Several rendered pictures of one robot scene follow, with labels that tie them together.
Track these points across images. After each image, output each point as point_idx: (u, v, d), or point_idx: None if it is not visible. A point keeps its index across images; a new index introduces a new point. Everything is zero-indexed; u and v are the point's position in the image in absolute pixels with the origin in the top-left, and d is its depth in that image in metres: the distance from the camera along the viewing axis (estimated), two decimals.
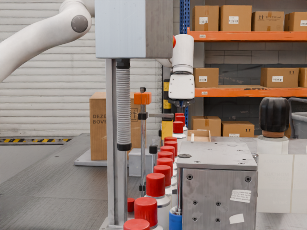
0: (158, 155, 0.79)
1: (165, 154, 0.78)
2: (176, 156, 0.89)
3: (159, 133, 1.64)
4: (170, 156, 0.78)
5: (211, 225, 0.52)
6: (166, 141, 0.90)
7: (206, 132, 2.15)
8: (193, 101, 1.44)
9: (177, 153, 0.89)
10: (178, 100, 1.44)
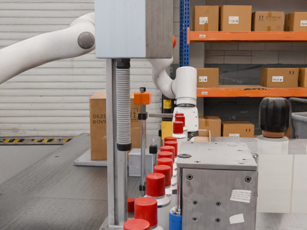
0: (158, 155, 0.79)
1: (165, 154, 0.78)
2: (176, 156, 0.89)
3: (159, 133, 1.64)
4: (170, 156, 0.78)
5: (211, 225, 0.52)
6: (166, 141, 0.90)
7: (206, 132, 2.15)
8: (197, 134, 1.43)
9: (177, 153, 0.89)
10: None
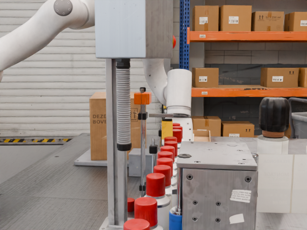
0: (158, 155, 0.79)
1: (165, 154, 0.78)
2: (176, 156, 0.89)
3: (159, 133, 1.64)
4: (170, 156, 0.78)
5: (211, 225, 0.52)
6: (166, 141, 0.90)
7: (206, 132, 2.15)
8: None
9: (177, 153, 0.89)
10: None
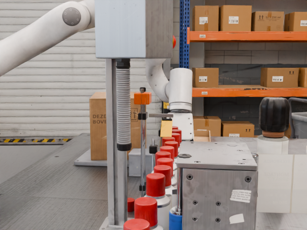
0: (156, 155, 0.78)
1: (164, 154, 0.78)
2: (177, 156, 0.89)
3: (159, 133, 1.64)
4: (169, 156, 0.78)
5: (211, 225, 0.52)
6: (166, 142, 0.90)
7: (206, 132, 2.15)
8: None
9: (177, 153, 0.90)
10: None
